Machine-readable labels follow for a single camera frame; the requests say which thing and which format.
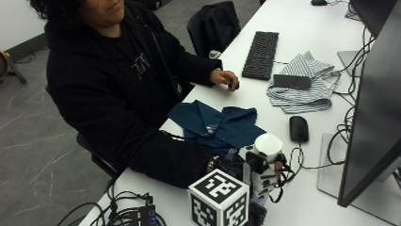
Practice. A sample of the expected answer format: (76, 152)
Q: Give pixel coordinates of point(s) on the white cup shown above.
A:
(268, 146)

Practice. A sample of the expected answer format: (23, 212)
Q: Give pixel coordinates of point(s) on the black keyboard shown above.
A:
(262, 55)

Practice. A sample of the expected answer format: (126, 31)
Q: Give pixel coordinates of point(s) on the dark blue cloth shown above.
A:
(228, 125)

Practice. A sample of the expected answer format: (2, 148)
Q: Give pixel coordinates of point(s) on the white cube of black markers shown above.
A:
(218, 197)

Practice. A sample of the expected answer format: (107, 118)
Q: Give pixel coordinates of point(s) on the black phone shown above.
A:
(292, 82)

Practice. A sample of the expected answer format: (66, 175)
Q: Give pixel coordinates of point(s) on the silver monitor stand base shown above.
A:
(328, 175)

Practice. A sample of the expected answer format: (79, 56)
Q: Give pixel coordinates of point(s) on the black computer mouse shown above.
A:
(299, 128)

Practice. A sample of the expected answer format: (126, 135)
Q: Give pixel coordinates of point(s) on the grey striped cloth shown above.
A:
(310, 97)

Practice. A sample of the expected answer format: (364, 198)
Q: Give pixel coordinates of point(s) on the large black monitor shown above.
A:
(372, 125)

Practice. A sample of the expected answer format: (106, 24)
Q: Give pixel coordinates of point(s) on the person in black hoodie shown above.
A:
(104, 94)

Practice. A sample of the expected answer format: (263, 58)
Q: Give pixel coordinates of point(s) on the black hub box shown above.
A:
(144, 215)

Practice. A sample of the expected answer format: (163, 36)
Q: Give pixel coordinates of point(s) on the small black mouse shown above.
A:
(319, 2)

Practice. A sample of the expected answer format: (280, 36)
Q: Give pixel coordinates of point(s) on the black office chair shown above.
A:
(98, 160)

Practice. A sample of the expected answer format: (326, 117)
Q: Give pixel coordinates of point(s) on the wooden stand with black legs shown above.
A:
(6, 66)

